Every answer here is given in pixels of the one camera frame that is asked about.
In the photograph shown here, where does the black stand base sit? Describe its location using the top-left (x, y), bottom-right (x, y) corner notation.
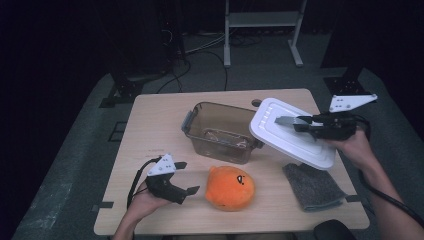
top-left (322, 65), bottom-right (377, 105)
top-left (98, 71), bottom-right (145, 109)

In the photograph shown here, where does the person's left hand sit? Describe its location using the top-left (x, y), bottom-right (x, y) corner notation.
top-left (125, 180), bottom-right (172, 222)

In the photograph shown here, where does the black square floor frame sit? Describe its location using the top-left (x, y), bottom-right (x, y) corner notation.
top-left (107, 121), bottom-right (128, 143)

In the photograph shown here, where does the left hand-held gripper cable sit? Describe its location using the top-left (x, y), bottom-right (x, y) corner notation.
top-left (126, 156), bottom-right (163, 210)

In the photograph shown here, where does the white floor cable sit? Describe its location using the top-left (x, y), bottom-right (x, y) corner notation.
top-left (184, 30), bottom-right (228, 56)

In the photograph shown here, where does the right hand-held gripper cable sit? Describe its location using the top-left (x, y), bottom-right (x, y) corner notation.
top-left (352, 114), bottom-right (424, 228)

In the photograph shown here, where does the black floor cable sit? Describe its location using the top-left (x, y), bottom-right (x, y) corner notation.
top-left (155, 49), bottom-right (230, 95)

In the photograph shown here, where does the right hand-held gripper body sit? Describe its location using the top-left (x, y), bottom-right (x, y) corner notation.
top-left (309, 93), bottom-right (379, 141)

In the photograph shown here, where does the brown transparent storage box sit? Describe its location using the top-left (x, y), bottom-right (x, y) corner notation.
top-left (180, 101), bottom-right (266, 165)

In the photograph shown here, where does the white metal stand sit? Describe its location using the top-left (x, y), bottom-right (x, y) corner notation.
top-left (223, 0), bottom-right (309, 69)

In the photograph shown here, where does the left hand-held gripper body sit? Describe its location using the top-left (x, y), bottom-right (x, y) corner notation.
top-left (144, 152), bottom-right (188, 205)

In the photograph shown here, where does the grey fuzzy cloth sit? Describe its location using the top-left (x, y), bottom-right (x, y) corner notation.
top-left (282, 162), bottom-right (348, 213)

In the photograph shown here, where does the hand-held gripper cable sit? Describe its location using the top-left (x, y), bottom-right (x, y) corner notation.
top-left (352, 114), bottom-right (424, 228)
top-left (126, 156), bottom-right (163, 210)

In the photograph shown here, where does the white box lid grey handle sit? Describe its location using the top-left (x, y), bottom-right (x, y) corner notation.
top-left (248, 97), bottom-right (337, 171)

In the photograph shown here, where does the person's right hand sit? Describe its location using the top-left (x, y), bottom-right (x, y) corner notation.
top-left (324, 127), bottom-right (375, 172)

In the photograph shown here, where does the orange plush toy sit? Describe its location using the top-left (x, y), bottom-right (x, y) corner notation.
top-left (204, 165), bottom-right (256, 212)

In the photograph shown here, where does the black tape strip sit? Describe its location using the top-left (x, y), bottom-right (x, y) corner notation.
top-left (344, 194), bottom-right (371, 206)
top-left (91, 201), bottom-right (115, 213)

